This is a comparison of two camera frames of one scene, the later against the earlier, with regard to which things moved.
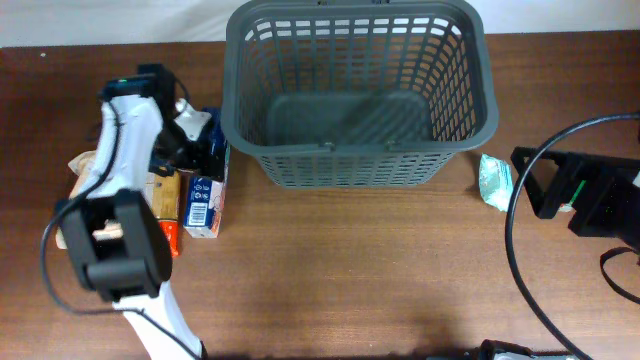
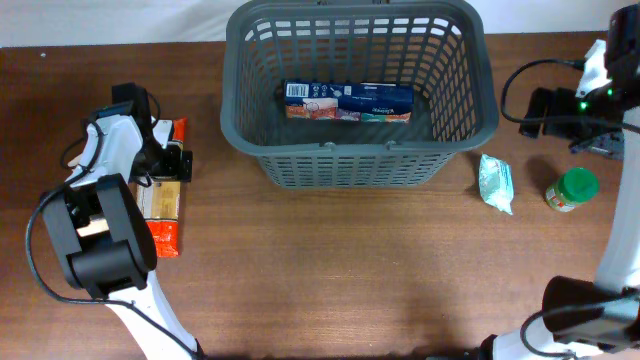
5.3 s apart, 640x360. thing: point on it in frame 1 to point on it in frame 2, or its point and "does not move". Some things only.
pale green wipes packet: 495,180 does not move
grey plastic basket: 356,94 does not move
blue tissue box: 205,194 to 344,101
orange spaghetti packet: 166,207 does not move
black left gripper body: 194,155 to 168,160
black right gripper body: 605,201 to 562,107
